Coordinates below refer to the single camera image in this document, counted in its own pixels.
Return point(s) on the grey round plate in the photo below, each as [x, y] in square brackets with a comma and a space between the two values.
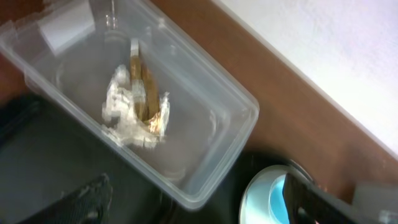
[254, 206]

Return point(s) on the white label on bin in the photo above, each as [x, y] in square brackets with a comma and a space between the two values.
[67, 25]

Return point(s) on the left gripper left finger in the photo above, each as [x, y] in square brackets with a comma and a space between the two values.
[90, 203]

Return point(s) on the clear plastic waste bin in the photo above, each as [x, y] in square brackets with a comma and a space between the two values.
[211, 114]

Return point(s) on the round black serving tray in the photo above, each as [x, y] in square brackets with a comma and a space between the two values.
[223, 205]

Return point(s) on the white tissue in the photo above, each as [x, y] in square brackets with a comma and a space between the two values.
[120, 108]

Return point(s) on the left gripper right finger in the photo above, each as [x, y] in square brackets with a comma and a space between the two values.
[306, 203]

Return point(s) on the gold brown snack wrapper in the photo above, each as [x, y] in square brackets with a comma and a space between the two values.
[144, 91]

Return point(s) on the black rectangular tray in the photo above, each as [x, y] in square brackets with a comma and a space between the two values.
[46, 155]

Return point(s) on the light blue cup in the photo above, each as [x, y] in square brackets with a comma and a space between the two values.
[277, 208]

